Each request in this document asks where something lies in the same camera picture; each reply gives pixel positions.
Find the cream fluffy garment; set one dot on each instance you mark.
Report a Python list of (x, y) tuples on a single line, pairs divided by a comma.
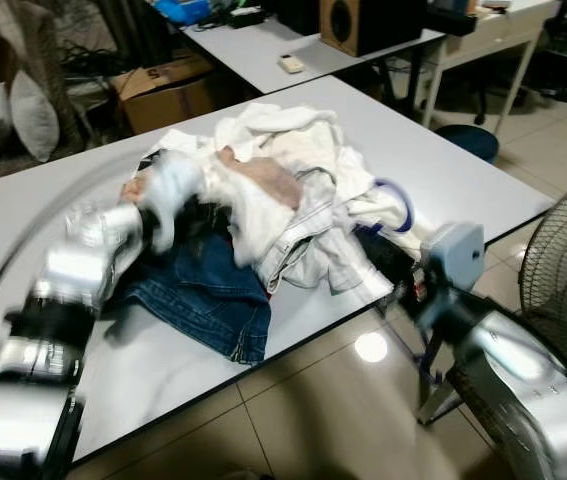
[(278, 122)]

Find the grey desk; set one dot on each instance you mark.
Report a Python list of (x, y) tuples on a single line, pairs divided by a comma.
[(263, 50)]

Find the small white remote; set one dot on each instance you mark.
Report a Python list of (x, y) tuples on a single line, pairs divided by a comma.
[(291, 64)]

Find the grey-white table black legs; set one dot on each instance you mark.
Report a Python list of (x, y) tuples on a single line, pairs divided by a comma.
[(443, 175)]

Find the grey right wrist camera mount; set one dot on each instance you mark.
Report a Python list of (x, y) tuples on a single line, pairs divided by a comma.
[(453, 250)]

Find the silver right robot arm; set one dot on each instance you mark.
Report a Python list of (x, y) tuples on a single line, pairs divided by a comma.
[(523, 380)]

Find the brown cardboard box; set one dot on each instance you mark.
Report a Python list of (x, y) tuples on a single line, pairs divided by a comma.
[(168, 100)]

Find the blue round bin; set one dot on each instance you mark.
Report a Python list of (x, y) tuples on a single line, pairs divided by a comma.
[(468, 140)]

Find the cream desk with drawer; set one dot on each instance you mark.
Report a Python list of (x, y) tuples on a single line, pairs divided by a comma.
[(503, 30)]

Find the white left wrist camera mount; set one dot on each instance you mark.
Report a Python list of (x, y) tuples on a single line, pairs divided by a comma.
[(173, 190)]

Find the brown wooden speaker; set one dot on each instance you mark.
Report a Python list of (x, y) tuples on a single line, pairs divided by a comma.
[(373, 25)]

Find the dark blue jeans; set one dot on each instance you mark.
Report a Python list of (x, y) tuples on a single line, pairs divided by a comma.
[(203, 300)]

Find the white striped shirt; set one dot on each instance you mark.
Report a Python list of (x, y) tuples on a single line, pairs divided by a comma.
[(313, 245)]

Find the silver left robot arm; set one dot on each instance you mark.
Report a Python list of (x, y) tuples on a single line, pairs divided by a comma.
[(73, 270)]

